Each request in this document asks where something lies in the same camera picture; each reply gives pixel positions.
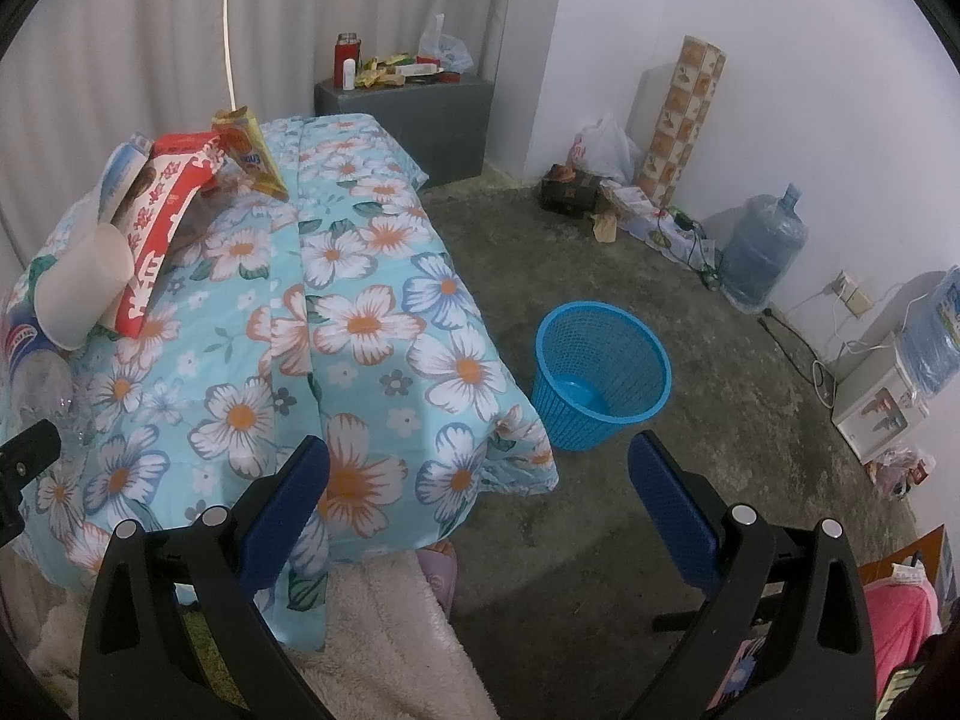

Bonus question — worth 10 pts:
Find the pink cloth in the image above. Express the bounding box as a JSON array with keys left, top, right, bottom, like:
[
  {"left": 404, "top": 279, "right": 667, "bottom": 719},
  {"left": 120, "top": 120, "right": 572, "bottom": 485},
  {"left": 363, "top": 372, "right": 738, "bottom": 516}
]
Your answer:
[{"left": 864, "top": 577, "right": 942, "bottom": 699}]

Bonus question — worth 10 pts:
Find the blue water jug on floor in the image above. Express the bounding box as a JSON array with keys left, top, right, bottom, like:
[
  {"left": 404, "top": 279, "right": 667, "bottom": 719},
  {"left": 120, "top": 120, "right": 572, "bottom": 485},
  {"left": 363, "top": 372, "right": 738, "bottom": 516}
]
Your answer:
[{"left": 719, "top": 184, "right": 809, "bottom": 316}]

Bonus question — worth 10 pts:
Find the white fluffy blanket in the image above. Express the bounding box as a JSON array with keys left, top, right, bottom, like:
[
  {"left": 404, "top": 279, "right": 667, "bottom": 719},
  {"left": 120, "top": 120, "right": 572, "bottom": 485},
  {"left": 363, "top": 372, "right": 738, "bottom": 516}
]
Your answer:
[{"left": 2, "top": 550, "right": 498, "bottom": 718}]

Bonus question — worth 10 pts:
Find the white plastic bag by wall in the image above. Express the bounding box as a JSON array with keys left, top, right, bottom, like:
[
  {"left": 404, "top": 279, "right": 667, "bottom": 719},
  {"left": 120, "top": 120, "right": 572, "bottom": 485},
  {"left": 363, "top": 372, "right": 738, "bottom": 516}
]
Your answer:
[{"left": 568, "top": 114, "right": 640, "bottom": 185}]

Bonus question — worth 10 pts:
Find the yellow orange snack bag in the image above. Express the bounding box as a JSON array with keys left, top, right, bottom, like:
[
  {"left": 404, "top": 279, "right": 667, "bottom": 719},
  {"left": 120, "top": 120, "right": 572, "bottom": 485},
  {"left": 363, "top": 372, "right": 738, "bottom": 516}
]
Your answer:
[{"left": 212, "top": 106, "right": 290, "bottom": 202}]

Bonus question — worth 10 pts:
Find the blue white medicine box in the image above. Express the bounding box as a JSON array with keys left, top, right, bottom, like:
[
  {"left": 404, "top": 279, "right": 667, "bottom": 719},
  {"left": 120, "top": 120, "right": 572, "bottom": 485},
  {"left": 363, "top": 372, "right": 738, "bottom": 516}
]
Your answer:
[{"left": 94, "top": 133, "right": 153, "bottom": 223}]

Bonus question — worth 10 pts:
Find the dark brown box on floor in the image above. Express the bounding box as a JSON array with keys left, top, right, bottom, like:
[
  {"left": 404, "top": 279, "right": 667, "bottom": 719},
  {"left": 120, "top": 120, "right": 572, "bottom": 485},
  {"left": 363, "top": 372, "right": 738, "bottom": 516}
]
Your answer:
[{"left": 539, "top": 164, "right": 602, "bottom": 218}]

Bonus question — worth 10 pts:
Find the blue plastic waste basket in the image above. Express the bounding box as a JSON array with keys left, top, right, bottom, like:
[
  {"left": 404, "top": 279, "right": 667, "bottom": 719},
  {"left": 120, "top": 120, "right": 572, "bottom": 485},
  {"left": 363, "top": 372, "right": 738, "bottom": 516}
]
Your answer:
[{"left": 530, "top": 301, "right": 674, "bottom": 452}]

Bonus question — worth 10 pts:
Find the grey bedside cabinet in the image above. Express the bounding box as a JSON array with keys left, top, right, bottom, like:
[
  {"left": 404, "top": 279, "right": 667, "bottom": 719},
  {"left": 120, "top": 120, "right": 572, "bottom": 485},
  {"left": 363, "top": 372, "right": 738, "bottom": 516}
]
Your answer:
[{"left": 314, "top": 75, "right": 494, "bottom": 187}]

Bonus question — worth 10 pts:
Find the white water dispenser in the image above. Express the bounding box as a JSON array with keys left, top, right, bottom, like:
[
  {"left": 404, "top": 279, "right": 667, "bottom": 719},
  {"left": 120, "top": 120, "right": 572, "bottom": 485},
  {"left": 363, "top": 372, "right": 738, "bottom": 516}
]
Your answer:
[{"left": 832, "top": 335, "right": 929, "bottom": 465}]

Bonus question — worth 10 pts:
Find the white paper cup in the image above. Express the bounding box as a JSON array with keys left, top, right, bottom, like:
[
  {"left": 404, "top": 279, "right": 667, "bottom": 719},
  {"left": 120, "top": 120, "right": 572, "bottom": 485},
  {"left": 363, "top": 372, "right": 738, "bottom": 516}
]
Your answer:
[{"left": 34, "top": 223, "right": 133, "bottom": 351}]

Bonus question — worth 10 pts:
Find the red thermos flask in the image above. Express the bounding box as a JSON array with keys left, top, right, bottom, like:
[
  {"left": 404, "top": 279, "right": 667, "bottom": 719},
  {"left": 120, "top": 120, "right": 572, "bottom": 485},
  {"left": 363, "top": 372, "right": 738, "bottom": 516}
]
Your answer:
[{"left": 334, "top": 32, "right": 361, "bottom": 91}]

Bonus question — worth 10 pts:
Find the wall power socket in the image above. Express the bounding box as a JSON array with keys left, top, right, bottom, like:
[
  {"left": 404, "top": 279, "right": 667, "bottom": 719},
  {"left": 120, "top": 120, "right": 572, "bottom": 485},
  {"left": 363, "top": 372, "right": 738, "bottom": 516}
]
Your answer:
[{"left": 830, "top": 271, "right": 874, "bottom": 317}]

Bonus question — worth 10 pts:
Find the floral blue quilt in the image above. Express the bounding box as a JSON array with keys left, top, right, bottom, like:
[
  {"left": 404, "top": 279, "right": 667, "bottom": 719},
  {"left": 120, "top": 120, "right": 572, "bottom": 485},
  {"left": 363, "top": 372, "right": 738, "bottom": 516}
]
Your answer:
[{"left": 14, "top": 114, "right": 558, "bottom": 650}]

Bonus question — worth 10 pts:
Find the patterned rolled mat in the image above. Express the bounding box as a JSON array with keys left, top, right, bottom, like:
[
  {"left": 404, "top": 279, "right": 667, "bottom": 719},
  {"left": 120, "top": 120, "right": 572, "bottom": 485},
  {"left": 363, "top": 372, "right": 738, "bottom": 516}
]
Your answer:
[{"left": 638, "top": 34, "right": 727, "bottom": 208}]

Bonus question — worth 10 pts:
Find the white small bottle on cabinet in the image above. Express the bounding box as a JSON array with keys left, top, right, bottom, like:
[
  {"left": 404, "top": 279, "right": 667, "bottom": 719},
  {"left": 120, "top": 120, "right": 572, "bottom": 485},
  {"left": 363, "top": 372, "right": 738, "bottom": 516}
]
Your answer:
[{"left": 342, "top": 57, "right": 356, "bottom": 91}]

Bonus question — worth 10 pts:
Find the red white snack box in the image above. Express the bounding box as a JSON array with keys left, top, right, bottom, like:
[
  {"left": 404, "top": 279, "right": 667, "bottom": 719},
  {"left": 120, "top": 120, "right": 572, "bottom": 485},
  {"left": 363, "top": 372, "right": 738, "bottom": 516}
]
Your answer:
[{"left": 101, "top": 132, "right": 224, "bottom": 338}]

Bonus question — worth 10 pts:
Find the water jug on dispenser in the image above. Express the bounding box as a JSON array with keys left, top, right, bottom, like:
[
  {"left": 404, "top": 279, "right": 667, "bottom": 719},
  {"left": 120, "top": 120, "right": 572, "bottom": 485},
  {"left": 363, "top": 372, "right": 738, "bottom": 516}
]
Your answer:
[{"left": 896, "top": 265, "right": 958, "bottom": 398}]

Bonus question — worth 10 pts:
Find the Pepsi plastic bottle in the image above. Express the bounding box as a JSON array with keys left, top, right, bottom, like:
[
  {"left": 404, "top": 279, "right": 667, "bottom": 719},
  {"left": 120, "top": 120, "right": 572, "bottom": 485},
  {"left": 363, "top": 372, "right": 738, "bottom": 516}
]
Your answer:
[{"left": 3, "top": 301, "right": 85, "bottom": 455}]

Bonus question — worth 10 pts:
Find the purple slipper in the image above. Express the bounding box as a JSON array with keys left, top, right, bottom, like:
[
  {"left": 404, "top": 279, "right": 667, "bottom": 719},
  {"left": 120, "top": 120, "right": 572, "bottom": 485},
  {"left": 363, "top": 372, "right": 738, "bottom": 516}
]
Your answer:
[{"left": 416, "top": 539, "right": 457, "bottom": 617}]

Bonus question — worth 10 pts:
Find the clear plastic bag on cabinet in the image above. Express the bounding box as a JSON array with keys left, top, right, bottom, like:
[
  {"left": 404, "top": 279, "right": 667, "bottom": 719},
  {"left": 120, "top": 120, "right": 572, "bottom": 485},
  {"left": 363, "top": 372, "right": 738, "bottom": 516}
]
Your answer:
[{"left": 416, "top": 13, "right": 475, "bottom": 73}]

